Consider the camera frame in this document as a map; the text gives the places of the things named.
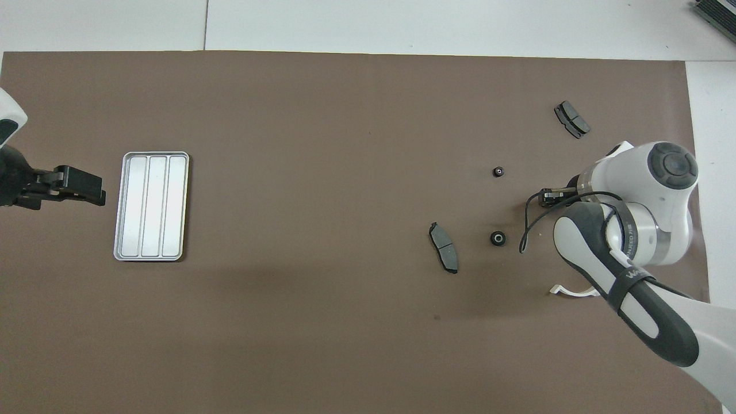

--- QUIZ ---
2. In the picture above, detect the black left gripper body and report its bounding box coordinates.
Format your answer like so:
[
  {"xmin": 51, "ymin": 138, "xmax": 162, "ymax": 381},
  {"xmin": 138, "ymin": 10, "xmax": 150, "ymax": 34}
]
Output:
[{"xmin": 0, "ymin": 147, "xmax": 55, "ymax": 209}]

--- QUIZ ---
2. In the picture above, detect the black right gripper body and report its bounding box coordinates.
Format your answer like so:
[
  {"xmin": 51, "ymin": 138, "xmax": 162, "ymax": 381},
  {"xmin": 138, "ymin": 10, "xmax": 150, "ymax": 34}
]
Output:
[{"xmin": 539, "ymin": 187, "xmax": 578, "ymax": 208}]

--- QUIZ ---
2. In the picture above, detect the silver metal tray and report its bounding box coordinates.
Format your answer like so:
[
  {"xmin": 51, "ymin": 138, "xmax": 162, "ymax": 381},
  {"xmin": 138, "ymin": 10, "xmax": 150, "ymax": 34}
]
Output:
[{"xmin": 113, "ymin": 151, "xmax": 190, "ymax": 262}]

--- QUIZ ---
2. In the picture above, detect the short grey brake pad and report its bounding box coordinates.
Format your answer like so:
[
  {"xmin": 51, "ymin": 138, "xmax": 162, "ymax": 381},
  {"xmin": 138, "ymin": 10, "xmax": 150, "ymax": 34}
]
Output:
[{"xmin": 554, "ymin": 101, "xmax": 591, "ymax": 140}]

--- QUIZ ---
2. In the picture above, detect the long grey brake pad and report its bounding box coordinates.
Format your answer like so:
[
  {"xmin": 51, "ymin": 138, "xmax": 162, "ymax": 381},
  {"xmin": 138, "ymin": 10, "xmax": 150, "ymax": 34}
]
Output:
[{"xmin": 428, "ymin": 221, "xmax": 459, "ymax": 275}]

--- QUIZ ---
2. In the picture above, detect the brown table mat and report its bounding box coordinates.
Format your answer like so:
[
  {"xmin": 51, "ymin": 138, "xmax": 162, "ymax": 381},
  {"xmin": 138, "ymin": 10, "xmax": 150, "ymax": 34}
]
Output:
[{"xmin": 0, "ymin": 51, "xmax": 722, "ymax": 414}]

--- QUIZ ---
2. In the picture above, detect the grey ribbed device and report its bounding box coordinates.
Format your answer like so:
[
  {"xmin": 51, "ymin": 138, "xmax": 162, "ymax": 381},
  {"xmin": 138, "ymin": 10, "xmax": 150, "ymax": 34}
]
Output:
[{"xmin": 693, "ymin": 0, "xmax": 736, "ymax": 28}]

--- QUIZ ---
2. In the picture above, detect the white curved plastic bracket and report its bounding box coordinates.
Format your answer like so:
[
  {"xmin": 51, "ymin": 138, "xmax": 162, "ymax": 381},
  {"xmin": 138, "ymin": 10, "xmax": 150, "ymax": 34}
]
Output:
[{"xmin": 549, "ymin": 283, "xmax": 601, "ymax": 298}]

